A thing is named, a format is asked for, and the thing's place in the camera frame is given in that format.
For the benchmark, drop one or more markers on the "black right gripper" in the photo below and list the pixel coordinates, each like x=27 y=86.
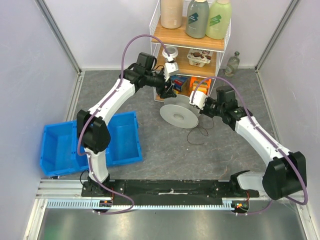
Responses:
x=204 y=107

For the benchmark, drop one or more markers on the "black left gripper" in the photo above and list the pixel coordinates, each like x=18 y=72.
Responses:
x=169 y=92

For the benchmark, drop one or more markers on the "grey plastic cable spool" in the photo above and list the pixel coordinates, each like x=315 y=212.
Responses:
x=178 y=112

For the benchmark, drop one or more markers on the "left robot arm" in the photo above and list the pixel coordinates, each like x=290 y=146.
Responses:
x=92 y=132

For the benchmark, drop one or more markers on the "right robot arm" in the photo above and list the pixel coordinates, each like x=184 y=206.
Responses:
x=285 y=172

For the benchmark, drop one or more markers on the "blue snack box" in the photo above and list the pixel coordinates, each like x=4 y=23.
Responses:
x=179 y=82

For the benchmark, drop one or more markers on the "white yogurt cup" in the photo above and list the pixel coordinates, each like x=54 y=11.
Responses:
x=170 y=53

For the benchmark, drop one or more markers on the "chocolate dessert tub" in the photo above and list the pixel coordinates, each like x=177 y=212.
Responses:
x=199 y=57

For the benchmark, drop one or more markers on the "clear glass bottle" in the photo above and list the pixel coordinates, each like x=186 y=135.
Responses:
x=232 y=64

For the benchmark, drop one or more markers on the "light green bottle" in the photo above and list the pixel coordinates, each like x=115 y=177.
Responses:
x=220 y=13

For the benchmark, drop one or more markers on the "beige bottle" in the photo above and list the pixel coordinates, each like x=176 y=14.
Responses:
x=171 y=13

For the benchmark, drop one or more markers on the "grey green bottle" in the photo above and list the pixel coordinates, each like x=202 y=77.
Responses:
x=196 y=18

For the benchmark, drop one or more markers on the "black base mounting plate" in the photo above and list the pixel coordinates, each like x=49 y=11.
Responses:
x=173 y=192

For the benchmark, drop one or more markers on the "blue plastic compartment bin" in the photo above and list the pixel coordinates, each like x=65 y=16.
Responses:
x=59 y=146

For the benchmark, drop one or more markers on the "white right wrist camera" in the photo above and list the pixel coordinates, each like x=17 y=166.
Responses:
x=197 y=99

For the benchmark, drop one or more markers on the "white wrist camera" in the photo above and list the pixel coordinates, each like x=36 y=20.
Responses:
x=197 y=99
x=170 y=68

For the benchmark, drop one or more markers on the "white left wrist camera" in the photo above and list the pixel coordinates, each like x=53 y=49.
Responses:
x=170 y=68

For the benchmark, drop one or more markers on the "white wire shelf rack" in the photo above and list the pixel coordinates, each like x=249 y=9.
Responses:
x=183 y=42

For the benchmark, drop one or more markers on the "right aluminium frame post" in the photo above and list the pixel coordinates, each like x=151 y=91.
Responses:
x=293 y=4

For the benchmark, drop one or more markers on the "aluminium frame post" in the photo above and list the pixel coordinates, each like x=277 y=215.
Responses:
x=293 y=4
x=58 y=34

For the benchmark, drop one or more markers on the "grey slotted cable duct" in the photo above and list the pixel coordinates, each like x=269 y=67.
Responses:
x=103 y=205

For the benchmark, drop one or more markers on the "left aluminium frame post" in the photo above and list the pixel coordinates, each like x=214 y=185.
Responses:
x=58 y=34

